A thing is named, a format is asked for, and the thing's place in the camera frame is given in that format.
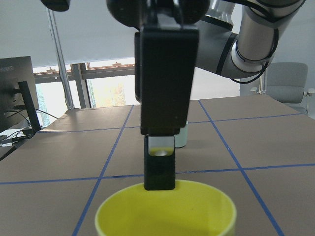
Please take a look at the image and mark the yellow cup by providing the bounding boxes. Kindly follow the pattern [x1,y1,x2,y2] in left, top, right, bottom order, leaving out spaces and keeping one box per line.
[94,180,237,236]

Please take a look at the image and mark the pale green cup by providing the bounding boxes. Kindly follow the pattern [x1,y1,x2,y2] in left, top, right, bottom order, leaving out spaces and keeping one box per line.
[174,121,189,148]

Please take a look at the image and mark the grey office chair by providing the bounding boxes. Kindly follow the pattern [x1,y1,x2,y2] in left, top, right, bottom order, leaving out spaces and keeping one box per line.
[250,62,315,116]

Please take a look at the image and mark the black computer monitor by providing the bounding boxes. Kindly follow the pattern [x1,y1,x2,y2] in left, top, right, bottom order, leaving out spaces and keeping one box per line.
[0,56,41,134]

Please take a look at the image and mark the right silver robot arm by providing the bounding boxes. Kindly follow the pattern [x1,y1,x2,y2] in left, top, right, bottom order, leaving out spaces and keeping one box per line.
[107,0,303,190]

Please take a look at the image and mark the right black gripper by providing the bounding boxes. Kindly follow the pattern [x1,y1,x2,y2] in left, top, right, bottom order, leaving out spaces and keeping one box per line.
[106,0,210,30]

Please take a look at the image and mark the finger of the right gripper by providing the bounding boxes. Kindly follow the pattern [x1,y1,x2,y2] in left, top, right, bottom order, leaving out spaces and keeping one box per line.
[134,26,199,190]

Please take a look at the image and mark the aluminium frame post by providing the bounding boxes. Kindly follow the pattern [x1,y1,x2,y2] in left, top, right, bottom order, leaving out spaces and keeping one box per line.
[46,9,75,110]

